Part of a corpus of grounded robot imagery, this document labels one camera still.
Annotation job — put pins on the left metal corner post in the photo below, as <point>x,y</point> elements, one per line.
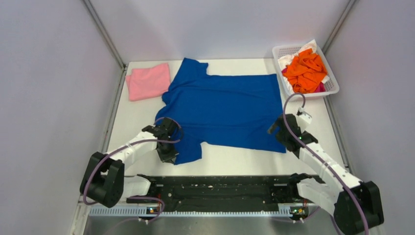
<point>103,32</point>

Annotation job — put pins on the orange t-shirt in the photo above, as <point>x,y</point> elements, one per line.
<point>307,60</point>

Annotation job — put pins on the white plastic laundry basket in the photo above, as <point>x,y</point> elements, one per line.
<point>330,83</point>

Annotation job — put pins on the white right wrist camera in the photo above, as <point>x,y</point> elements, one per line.
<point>303,119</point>

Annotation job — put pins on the aluminium frame rail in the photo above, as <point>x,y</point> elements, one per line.
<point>145,207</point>

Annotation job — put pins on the folded pink t-shirt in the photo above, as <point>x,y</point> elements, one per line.
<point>148,82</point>

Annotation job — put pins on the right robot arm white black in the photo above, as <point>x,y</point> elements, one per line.
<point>355,205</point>

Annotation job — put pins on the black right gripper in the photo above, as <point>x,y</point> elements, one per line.
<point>274,127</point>

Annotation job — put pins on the magenta garment in basket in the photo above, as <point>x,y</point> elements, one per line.
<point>321,87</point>

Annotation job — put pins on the metal corner post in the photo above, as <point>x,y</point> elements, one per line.
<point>344,15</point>
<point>103,32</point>

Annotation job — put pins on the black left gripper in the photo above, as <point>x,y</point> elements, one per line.
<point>169,157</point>

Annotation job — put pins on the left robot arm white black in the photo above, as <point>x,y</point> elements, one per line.
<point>104,180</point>

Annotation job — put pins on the white t-shirt in basket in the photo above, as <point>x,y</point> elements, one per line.
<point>285,55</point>

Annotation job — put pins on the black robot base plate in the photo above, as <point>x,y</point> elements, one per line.
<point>227,193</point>

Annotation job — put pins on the right metal corner post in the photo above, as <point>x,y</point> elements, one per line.
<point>344,15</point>

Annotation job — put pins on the blue panda print t-shirt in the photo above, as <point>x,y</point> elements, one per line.
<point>225,110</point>

